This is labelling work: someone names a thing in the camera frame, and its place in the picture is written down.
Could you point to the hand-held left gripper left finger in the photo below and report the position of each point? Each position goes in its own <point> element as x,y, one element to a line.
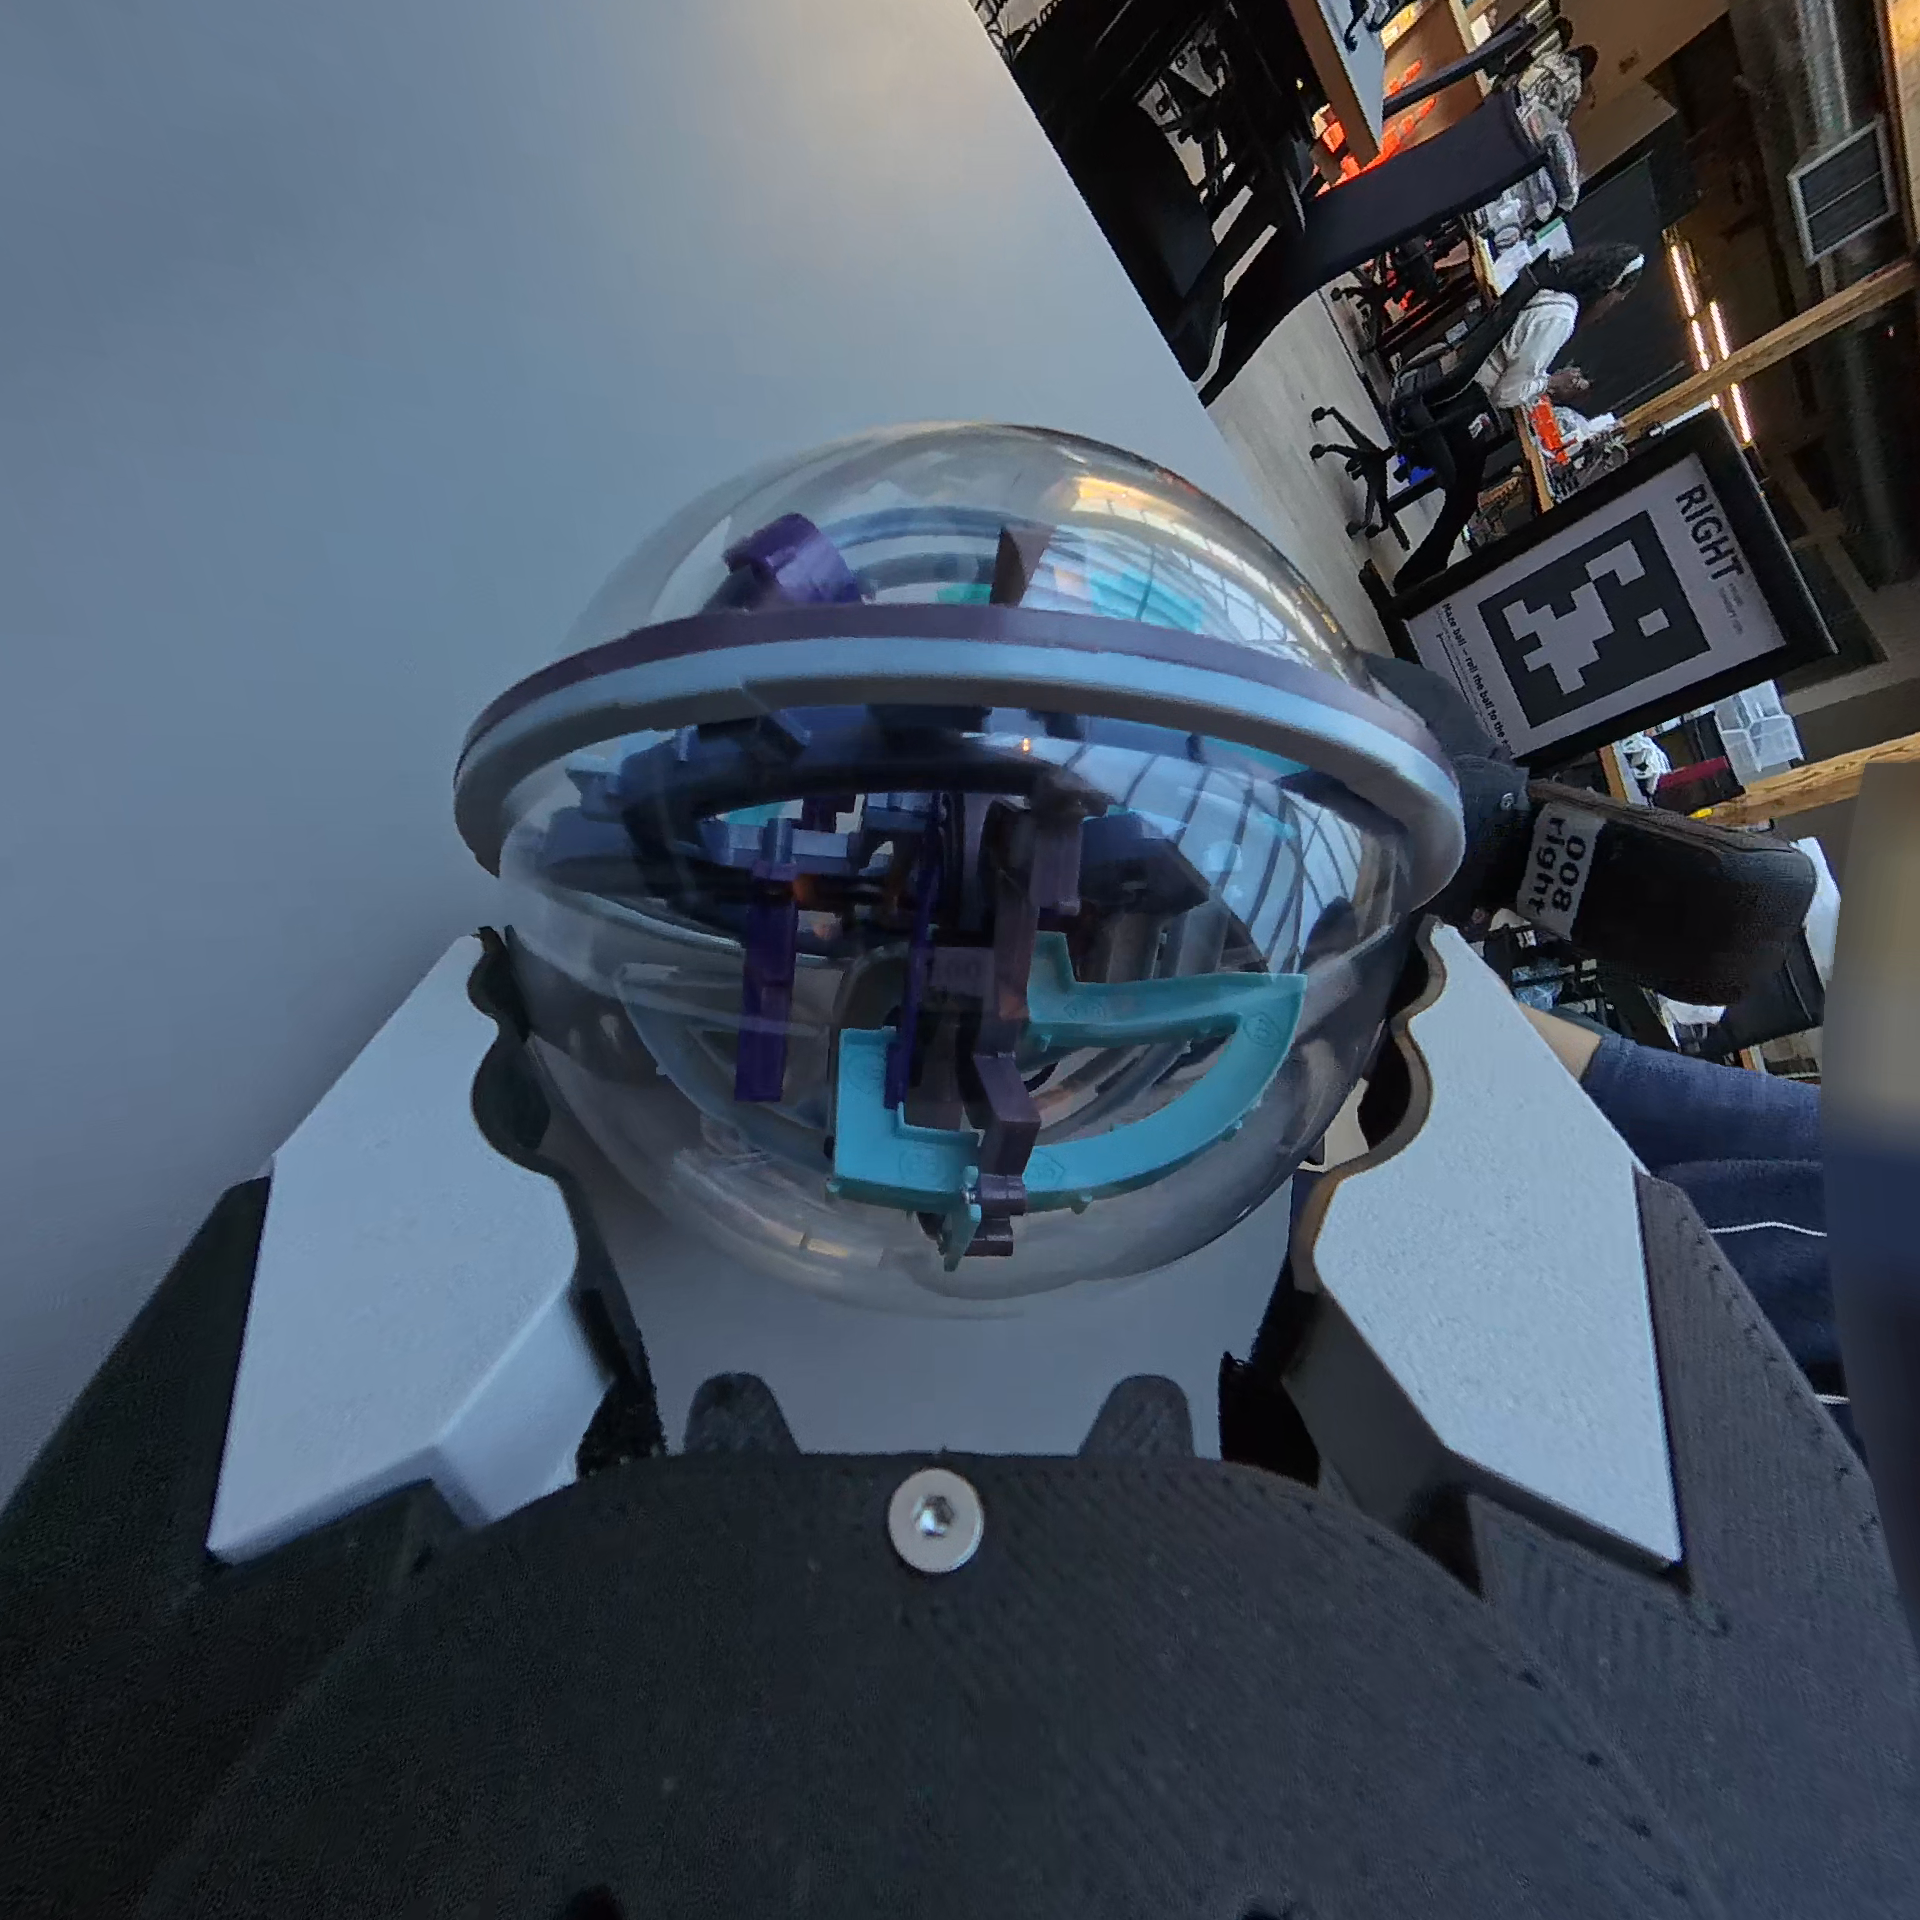
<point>390,1275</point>

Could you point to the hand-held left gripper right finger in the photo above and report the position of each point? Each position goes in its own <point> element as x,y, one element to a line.
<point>1501,1275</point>

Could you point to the clear plastic maze ball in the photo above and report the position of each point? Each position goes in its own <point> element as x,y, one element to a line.
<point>960,900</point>

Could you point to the person's blue jeans leg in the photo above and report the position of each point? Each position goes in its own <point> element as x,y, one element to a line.
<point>1711,1140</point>

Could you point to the black framed marker sign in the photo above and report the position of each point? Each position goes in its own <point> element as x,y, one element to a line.
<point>1604,614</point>

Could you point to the black office chair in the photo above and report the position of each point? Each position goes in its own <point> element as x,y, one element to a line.
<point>1432,412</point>

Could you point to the metal air vent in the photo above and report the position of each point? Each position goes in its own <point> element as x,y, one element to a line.
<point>1838,192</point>

